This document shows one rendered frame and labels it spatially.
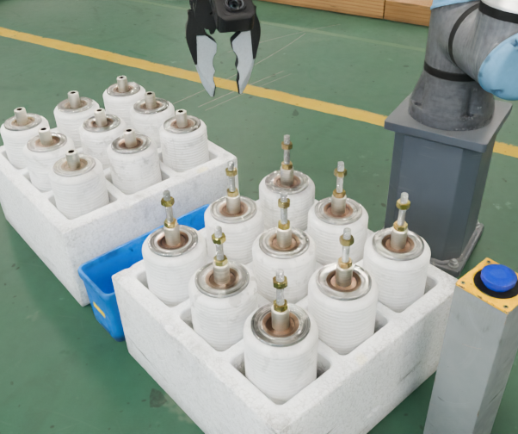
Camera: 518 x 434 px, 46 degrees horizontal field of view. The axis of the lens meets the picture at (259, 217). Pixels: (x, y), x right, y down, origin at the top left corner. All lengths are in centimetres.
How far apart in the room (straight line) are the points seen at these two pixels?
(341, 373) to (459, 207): 49
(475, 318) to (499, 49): 39
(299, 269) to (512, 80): 41
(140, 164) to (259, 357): 53
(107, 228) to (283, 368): 51
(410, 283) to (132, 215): 54
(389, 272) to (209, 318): 26
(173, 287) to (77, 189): 30
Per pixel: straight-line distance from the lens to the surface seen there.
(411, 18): 262
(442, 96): 111
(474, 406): 87
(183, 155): 122
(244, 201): 98
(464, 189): 117
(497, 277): 76
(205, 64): 84
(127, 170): 117
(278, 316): 75
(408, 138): 115
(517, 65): 96
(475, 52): 98
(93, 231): 113
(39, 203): 120
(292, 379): 78
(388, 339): 87
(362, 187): 149
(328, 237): 94
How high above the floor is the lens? 81
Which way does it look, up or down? 36 degrees down
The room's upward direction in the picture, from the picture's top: 2 degrees counter-clockwise
